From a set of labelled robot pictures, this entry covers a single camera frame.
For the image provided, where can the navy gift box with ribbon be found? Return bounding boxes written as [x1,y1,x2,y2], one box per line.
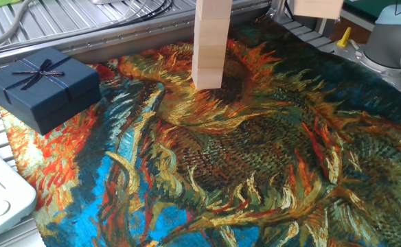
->
[0,47,102,136]

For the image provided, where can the yellow plastic handle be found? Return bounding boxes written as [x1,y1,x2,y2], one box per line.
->
[336,26,352,48]

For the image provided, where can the sunflower painting cloth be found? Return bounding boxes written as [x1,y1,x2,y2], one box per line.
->
[0,15,401,247]

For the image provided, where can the black cable bundle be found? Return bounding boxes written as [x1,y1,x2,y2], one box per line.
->
[93,0,174,32]

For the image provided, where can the white plastic device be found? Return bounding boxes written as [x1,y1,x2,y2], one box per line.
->
[0,139,38,246]

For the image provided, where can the grey corrugated hose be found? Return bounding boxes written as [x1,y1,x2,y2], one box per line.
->
[0,0,35,55]

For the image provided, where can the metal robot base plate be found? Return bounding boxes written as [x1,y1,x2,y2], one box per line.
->
[334,40,401,100]

